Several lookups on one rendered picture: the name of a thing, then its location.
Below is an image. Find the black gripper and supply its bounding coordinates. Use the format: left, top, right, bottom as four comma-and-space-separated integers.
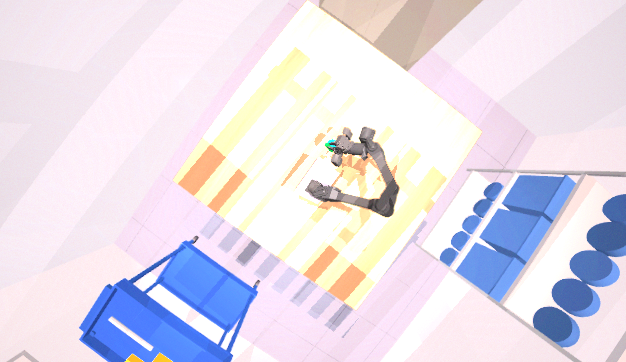
327, 127, 356, 167

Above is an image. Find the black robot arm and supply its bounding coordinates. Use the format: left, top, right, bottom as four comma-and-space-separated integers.
305, 126, 400, 217

